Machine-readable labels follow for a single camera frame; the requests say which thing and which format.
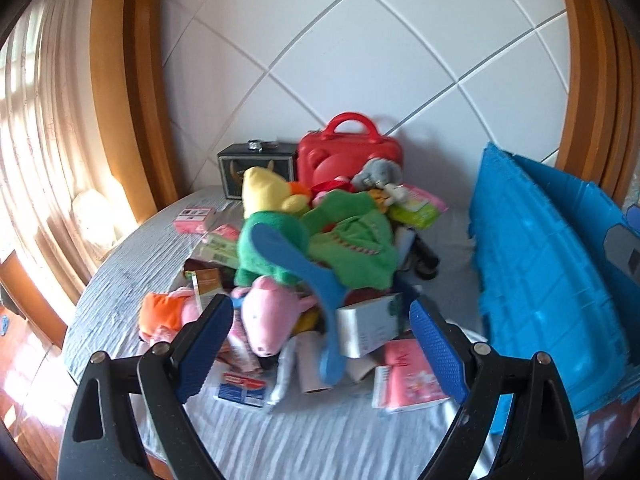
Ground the white blue red packet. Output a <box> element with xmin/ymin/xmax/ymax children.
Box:
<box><xmin>216</xmin><ymin>372</ymin><xmax>268</xmax><ymax>408</ymax></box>

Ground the pink flowered tissue pack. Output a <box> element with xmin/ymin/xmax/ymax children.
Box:
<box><xmin>372</xmin><ymin>339</ymin><xmax>449</xmax><ymax>412</ymax></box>

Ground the orange pink plush toy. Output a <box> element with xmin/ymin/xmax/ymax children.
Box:
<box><xmin>138</xmin><ymin>287</ymin><xmax>202</xmax><ymax>346</ymax></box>

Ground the pink pig plush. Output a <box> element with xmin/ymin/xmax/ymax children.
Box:
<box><xmin>231</xmin><ymin>276</ymin><xmax>318</xmax><ymax>358</ymax></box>

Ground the white teal product box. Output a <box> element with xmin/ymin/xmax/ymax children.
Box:
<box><xmin>336</xmin><ymin>294</ymin><xmax>402</xmax><ymax>359</ymax></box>

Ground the striped light bed sheet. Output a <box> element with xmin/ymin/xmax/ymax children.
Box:
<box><xmin>62</xmin><ymin>185</ymin><xmax>601</xmax><ymax>480</ymax></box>

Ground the blue plastic storage crate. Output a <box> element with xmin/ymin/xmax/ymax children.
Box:
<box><xmin>469</xmin><ymin>143</ymin><xmax>639</xmax><ymax>417</ymax></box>

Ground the pink tissue pack far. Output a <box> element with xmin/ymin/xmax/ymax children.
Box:
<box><xmin>172</xmin><ymin>207</ymin><xmax>216</xmax><ymax>234</ymax></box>

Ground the blue plastic fan paddle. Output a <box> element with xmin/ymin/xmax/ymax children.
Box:
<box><xmin>250</xmin><ymin>223</ymin><xmax>348</xmax><ymax>387</ymax></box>

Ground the green wet wipes pack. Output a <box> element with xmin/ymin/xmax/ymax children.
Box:
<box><xmin>387</xmin><ymin>184</ymin><xmax>448</xmax><ymax>230</ymax></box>

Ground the green yellow plush dinosaur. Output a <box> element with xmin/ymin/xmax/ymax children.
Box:
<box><xmin>234</xmin><ymin>167</ymin><xmax>399</xmax><ymax>290</ymax></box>

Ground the grey elephant plush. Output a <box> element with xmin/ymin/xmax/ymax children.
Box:
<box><xmin>350</xmin><ymin>157</ymin><xmax>409</xmax><ymax>207</ymax></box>

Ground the beige curtain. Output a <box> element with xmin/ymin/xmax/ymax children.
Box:
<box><xmin>1</xmin><ymin>0</ymin><xmax>137</xmax><ymax>309</ymax></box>

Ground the black gift box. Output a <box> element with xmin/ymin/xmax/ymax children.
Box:
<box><xmin>217</xmin><ymin>138</ymin><xmax>300</xmax><ymax>201</ymax></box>

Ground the red toy suitcase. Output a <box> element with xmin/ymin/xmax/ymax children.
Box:
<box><xmin>297</xmin><ymin>112</ymin><xmax>404</xmax><ymax>188</ymax></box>

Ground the wooden door frame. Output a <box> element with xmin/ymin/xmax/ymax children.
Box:
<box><xmin>89</xmin><ymin>0</ymin><xmax>186</xmax><ymax>222</ymax></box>

